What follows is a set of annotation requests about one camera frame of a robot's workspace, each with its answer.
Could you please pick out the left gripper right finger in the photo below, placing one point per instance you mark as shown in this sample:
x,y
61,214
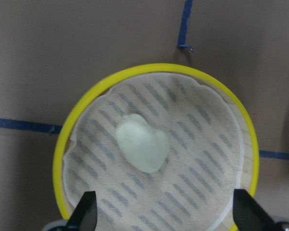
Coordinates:
x,y
248,215

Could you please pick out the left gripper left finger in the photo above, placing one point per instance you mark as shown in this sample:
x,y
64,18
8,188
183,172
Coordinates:
x,y
84,217

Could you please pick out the white steamed bun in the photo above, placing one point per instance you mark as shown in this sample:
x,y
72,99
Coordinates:
x,y
143,146

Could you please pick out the yellow steamer basket middle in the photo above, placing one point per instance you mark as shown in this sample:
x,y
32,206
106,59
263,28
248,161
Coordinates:
x,y
213,150

